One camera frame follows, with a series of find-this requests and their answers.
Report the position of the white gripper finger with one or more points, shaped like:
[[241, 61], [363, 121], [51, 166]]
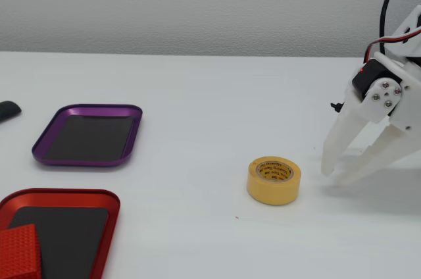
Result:
[[342, 137], [381, 147]]

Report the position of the red textured block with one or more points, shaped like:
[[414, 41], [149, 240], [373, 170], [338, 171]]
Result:
[[18, 249]]

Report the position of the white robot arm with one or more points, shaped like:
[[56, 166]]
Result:
[[412, 25]]

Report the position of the purple metal dish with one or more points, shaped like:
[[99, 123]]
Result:
[[92, 137]]

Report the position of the red metal dish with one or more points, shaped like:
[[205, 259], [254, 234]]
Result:
[[72, 233]]

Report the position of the yellow masking tape roll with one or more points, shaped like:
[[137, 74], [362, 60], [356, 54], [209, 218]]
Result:
[[273, 193]]

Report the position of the black rounded object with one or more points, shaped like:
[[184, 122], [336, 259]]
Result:
[[8, 111]]

